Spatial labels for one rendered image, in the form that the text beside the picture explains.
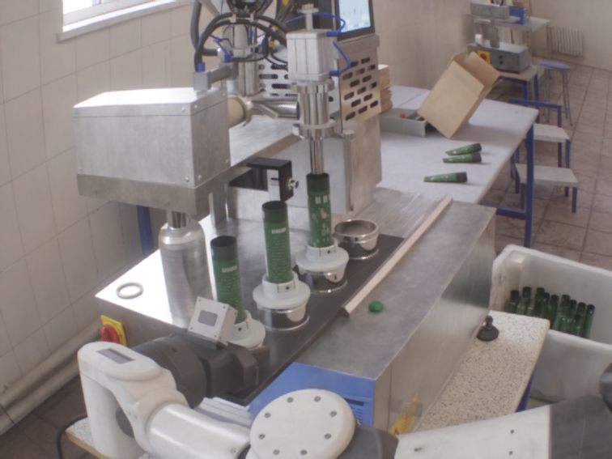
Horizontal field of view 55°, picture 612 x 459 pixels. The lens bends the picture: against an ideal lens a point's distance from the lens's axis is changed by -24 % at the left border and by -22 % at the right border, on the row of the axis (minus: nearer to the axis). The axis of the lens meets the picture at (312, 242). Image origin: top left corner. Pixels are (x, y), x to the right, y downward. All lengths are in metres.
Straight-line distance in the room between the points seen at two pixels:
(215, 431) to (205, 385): 0.20
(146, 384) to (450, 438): 0.28
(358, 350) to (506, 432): 0.49
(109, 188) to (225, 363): 0.36
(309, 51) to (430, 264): 0.41
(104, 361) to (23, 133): 1.80
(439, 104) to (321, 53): 1.80
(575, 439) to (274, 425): 0.23
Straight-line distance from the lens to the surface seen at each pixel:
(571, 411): 0.46
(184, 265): 0.98
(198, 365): 0.75
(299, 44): 0.92
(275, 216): 0.89
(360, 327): 0.96
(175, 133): 0.90
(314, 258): 1.01
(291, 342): 0.92
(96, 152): 1.03
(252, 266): 1.14
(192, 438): 0.57
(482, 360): 1.37
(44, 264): 2.55
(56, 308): 2.63
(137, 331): 1.08
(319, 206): 0.98
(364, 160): 1.26
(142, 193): 0.97
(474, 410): 1.24
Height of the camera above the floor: 1.52
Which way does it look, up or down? 25 degrees down
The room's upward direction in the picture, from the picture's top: 3 degrees counter-clockwise
